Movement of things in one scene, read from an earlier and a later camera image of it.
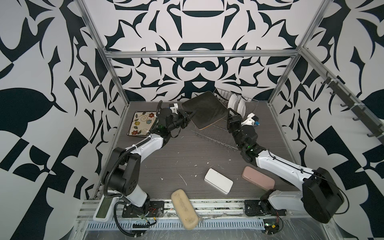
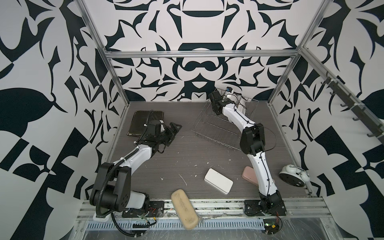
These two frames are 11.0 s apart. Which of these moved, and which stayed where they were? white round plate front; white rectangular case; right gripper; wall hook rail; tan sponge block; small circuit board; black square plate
Moved: black square plate; right gripper
Stayed: white round plate front; wall hook rail; tan sponge block; white rectangular case; small circuit board
